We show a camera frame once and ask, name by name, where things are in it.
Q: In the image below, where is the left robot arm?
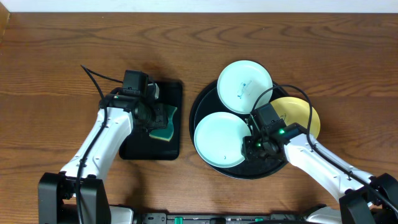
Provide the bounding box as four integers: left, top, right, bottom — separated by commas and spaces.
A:
38, 94, 175, 223

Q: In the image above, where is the green scouring sponge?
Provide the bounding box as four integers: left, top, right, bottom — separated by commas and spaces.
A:
149, 105, 177, 142

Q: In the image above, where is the light blue plate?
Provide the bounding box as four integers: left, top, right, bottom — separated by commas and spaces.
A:
216, 60, 273, 114
194, 112, 251, 168

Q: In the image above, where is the yellow plate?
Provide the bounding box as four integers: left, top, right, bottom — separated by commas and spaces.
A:
271, 96, 321, 139

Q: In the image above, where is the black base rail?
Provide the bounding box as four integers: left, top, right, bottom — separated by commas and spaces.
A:
108, 205, 343, 224

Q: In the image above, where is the black round tray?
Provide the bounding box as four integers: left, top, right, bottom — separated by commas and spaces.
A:
189, 80, 287, 179

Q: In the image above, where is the black rectangular tray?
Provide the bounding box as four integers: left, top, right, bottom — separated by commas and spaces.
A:
119, 80, 183, 161

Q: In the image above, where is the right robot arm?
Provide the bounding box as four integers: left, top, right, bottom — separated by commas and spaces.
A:
243, 121, 397, 223

